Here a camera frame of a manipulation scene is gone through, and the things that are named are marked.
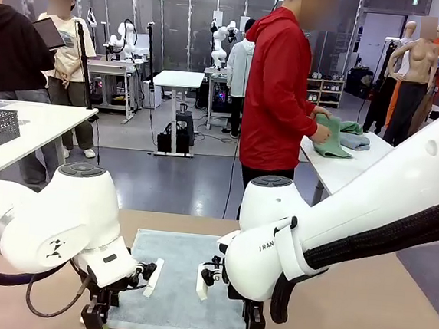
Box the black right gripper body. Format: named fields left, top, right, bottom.
left=242, top=298, right=267, bottom=320

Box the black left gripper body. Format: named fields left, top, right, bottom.
left=87, top=278, right=123, bottom=308

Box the blue-grey towel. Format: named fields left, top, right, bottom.
left=106, top=225, right=257, bottom=329
left=338, top=130, right=373, bottom=152

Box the person's right forearm red sleeve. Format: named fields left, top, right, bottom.
left=289, top=101, right=324, bottom=142

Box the person's right hand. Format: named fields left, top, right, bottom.
left=312, top=122, right=334, bottom=146

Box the person's left hand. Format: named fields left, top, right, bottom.
left=311, top=105, right=334, bottom=120

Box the right arm black braided sleeve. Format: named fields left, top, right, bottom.
left=268, top=177, right=439, bottom=329

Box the large white side table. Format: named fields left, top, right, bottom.
left=294, top=124, right=397, bottom=214

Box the black bag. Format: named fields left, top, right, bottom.
left=156, top=122, right=176, bottom=154
left=172, top=123, right=197, bottom=157

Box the grey stool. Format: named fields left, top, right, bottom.
left=174, top=110, right=197, bottom=133

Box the white computer tower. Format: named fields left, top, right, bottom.
left=139, top=79, right=165, bottom=110

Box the person in red jacket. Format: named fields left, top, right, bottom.
left=231, top=0, right=345, bottom=229

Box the white desk with lit computer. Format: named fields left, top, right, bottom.
left=198, top=66, right=236, bottom=132

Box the wooden shoe shelf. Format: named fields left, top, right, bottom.
left=305, top=76, right=346, bottom=110

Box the white robot workbench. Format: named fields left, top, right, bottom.
left=80, top=54, right=147, bottom=124

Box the white standing desk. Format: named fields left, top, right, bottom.
left=146, top=68, right=206, bottom=160

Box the black tripod pole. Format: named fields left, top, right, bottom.
left=67, top=19, right=101, bottom=110

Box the person in cream t-shirt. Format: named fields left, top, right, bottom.
left=24, top=0, right=111, bottom=160

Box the person in white hoodie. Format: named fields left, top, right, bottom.
left=221, top=17, right=262, bottom=140

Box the person in black hoodie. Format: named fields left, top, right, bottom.
left=0, top=0, right=74, bottom=189

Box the dark tablet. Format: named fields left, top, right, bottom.
left=29, top=15, right=70, bottom=53

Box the nude mannequin with black trousers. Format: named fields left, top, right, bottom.
left=381, top=13, right=439, bottom=150

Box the white mannequin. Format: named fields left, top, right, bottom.
left=362, top=18, right=418, bottom=138

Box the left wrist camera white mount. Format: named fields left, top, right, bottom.
left=130, top=255, right=166, bottom=299

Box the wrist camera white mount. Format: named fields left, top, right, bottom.
left=130, top=255, right=166, bottom=299
left=195, top=253, right=232, bottom=304

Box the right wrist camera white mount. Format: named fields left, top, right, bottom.
left=195, top=253, right=232, bottom=304

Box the black camera stand pole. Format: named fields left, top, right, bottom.
left=140, top=21, right=160, bottom=90

